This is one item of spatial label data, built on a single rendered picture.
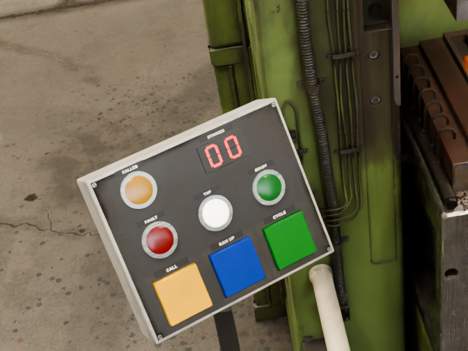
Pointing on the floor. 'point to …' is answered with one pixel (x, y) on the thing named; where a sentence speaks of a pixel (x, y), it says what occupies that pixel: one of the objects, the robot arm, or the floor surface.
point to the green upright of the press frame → (395, 308)
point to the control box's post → (226, 330)
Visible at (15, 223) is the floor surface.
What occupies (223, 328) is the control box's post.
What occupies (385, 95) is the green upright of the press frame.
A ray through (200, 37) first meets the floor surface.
